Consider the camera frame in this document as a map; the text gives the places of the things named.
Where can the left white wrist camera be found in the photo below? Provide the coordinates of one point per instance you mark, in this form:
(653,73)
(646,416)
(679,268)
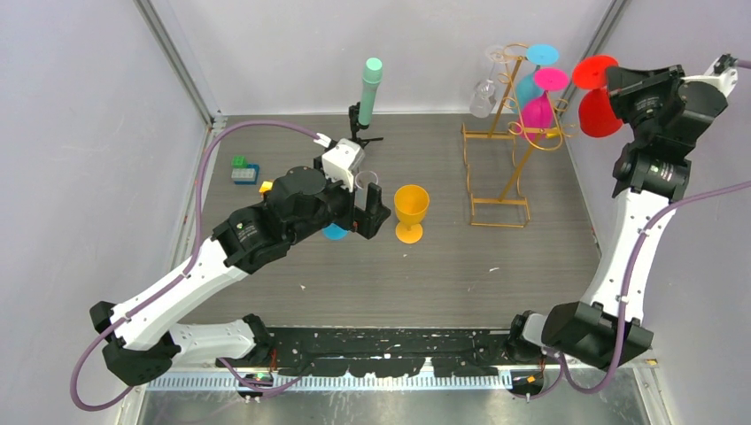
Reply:
(342,162)

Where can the red wine glass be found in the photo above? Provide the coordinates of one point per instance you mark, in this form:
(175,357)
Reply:
(596,116)

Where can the cyan wine glass back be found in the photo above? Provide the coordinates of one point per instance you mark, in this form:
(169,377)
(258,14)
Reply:
(527,89)

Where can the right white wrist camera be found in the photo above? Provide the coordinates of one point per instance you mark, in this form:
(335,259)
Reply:
(722,74)

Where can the gold wire glass rack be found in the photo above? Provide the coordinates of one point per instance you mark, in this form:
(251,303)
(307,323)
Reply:
(495,158)

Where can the aluminium frame rail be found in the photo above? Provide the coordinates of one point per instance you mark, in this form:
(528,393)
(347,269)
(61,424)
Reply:
(523,381)

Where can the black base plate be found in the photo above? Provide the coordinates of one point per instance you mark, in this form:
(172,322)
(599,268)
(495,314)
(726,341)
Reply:
(387,352)

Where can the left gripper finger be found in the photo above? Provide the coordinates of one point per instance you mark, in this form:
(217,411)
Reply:
(375,221)
(374,198)

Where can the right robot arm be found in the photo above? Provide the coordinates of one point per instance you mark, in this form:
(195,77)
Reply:
(667,112)

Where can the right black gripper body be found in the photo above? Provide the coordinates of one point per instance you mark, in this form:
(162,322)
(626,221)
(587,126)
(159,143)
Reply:
(639,102)

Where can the clear wine glass back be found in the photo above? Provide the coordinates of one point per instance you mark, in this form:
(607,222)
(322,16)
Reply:
(483,98)

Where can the clear wine glass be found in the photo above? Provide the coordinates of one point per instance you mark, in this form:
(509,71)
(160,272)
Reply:
(483,98)
(364,178)

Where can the blue toy block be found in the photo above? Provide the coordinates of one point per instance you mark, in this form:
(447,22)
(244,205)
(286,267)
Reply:
(245,176)

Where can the orange wine glass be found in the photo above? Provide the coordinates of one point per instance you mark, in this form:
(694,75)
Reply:
(411,203)

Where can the blue wine glass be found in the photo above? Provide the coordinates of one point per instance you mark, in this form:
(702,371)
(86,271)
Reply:
(334,232)

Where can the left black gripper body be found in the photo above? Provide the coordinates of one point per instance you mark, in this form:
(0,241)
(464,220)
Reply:
(343,211)

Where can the magenta wine glass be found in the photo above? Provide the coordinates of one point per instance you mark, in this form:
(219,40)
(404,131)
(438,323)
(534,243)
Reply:
(538,112)

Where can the green toy block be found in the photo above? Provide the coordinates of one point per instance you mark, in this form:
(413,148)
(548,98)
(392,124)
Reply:
(239,162)

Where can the clear wine glass front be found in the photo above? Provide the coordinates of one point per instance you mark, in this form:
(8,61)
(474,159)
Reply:
(364,178)

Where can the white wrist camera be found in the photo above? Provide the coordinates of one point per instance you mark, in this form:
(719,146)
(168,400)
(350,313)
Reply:
(722,74)
(342,162)

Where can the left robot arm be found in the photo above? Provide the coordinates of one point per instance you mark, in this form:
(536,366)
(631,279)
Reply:
(151,338)

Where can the mint green microphone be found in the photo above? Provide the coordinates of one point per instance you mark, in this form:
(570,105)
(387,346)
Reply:
(372,76)

